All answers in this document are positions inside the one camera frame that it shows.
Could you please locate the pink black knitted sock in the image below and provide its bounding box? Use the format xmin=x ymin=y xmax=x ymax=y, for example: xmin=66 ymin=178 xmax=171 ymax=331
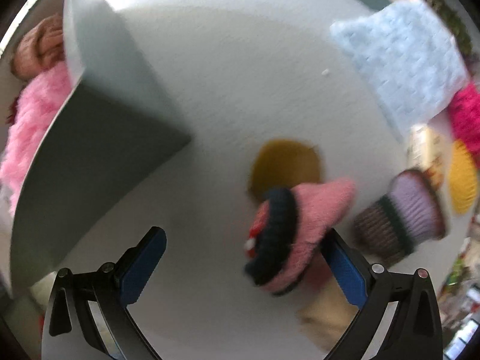
xmin=244 ymin=178 xmax=356 ymax=296

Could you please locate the yellow printed tissue pack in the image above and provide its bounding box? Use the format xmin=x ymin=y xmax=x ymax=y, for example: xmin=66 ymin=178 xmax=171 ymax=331
xmin=407 ymin=124 xmax=447 ymax=191

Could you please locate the red fabric rose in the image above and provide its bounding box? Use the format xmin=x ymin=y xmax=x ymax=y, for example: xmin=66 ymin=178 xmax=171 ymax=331
xmin=6 ymin=96 xmax=20 ymax=126

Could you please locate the purple striped knitted sock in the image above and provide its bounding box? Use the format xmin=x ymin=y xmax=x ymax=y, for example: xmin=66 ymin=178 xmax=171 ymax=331
xmin=353 ymin=168 xmax=447 ymax=267

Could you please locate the mustard yellow round pad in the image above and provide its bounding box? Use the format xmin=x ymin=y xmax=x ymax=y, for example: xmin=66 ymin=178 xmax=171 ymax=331
xmin=247 ymin=139 xmax=324 ymax=203

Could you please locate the dark green storage box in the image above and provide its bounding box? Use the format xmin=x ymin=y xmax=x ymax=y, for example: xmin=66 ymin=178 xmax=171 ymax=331
xmin=7 ymin=0 xmax=191 ymax=296

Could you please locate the fluffy pink plush fabric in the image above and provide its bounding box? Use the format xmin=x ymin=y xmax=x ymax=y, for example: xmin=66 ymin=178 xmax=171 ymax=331
xmin=1 ymin=62 xmax=72 ymax=215

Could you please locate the magenta fuzzy pompom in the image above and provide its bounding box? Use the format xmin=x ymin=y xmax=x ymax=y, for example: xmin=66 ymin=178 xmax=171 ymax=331
xmin=448 ymin=82 xmax=480 ymax=161

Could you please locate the light blue textured cloth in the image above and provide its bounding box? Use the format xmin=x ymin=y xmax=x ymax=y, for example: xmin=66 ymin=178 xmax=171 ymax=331
xmin=330 ymin=0 xmax=470 ymax=139

